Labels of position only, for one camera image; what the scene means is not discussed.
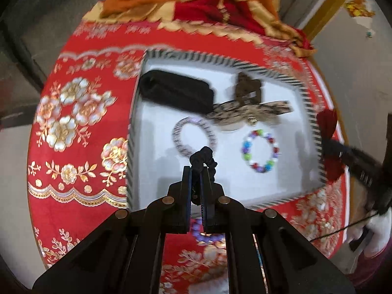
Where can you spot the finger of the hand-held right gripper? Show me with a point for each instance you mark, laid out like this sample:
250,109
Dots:
352,162

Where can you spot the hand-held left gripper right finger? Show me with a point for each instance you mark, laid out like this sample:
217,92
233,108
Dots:
209,209

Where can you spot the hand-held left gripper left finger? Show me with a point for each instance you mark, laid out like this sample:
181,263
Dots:
186,203

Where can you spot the white tray with striped rim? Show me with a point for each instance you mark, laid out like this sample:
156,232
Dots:
226,177

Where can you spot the dark red hair bow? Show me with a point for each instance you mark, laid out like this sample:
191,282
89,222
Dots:
329,125

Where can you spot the black scrunchie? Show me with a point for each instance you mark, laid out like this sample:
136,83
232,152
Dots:
202,156

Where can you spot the leopard print hair clip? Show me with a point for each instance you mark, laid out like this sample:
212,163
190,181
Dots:
245,111

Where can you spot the black pouch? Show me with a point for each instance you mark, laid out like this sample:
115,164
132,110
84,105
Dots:
177,92

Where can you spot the person's right hand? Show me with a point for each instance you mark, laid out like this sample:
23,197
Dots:
381,232

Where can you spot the red floral tablecloth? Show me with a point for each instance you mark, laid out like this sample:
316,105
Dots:
85,159

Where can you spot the red and yellow paper decoration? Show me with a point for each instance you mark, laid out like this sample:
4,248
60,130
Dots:
358,9

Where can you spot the orange and red blanket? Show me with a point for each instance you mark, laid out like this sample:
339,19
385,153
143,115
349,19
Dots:
199,3

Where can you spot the yellow door frame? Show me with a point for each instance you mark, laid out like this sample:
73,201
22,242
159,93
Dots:
330,9

